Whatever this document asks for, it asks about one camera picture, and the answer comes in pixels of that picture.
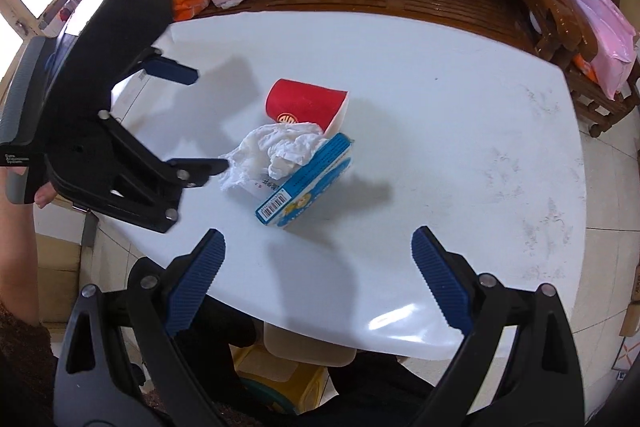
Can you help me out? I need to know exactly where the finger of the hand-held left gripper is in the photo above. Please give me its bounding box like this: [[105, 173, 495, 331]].
[[99, 110, 232, 235], [131, 48, 199, 86]]

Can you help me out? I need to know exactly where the orange packet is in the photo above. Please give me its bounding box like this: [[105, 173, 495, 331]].
[[572, 54, 601, 83]]

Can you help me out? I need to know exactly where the wooden armchair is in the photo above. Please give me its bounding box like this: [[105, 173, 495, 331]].
[[501, 0, 637, 138]]

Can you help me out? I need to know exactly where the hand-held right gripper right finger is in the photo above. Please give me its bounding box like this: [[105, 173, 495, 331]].
[[410, 225, 587, 427]]

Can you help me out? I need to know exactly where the printed cardboard sheet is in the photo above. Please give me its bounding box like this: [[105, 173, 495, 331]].
[[612, 336, 640, 381]]

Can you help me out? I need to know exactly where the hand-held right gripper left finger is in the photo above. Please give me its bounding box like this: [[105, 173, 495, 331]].
[[54, 228, 227, 427]]

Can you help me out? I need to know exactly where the person's left hand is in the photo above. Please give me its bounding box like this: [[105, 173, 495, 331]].
[[33, 184, 59, 209]]

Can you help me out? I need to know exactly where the yellow plastic stool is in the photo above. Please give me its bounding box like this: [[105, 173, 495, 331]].
[[232, 341, 331, 416]]

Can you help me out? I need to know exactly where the red paper cup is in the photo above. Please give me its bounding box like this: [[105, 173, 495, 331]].
[[264, 78, 350, 140]]

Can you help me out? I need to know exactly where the beige plastic bin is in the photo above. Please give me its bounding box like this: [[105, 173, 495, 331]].
[[263, 321, 357, 368]]

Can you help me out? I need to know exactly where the beige balcony door panel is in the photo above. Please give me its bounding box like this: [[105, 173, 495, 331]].
[[34, 202, 97, 326]]

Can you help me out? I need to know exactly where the white tissue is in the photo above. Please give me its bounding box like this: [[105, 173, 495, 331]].
[[217, 122, 329, 194]]

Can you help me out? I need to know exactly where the pink plastic bag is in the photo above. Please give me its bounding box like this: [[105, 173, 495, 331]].
[[564, 0, 639, 102]]

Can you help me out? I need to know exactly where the brown cardboard box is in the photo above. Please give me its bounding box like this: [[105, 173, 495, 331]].
[[619, 256, 640, 339]]

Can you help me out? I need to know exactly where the person's left forearm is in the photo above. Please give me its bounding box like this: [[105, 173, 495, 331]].
[[0, 169, 57, 427]]

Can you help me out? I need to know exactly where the blue cardboard box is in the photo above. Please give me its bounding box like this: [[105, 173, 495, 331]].
[[255, 132, 355, 231]]

